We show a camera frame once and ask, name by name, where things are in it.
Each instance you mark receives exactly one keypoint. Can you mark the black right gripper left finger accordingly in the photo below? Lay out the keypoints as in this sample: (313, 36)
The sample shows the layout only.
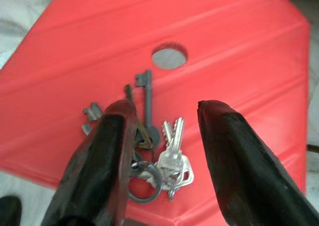
(99, 161)

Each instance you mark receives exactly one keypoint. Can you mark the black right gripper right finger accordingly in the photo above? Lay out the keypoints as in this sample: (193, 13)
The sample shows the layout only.
(244, 173)

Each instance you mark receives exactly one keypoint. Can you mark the black robot foot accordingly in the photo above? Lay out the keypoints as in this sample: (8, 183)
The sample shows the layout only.
(8, 211)

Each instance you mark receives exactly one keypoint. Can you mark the red plastic stool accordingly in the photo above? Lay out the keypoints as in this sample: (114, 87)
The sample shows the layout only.
(224, 36)

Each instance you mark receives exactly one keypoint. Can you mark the silver key bunch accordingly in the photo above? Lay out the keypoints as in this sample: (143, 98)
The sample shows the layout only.
(172, 156)

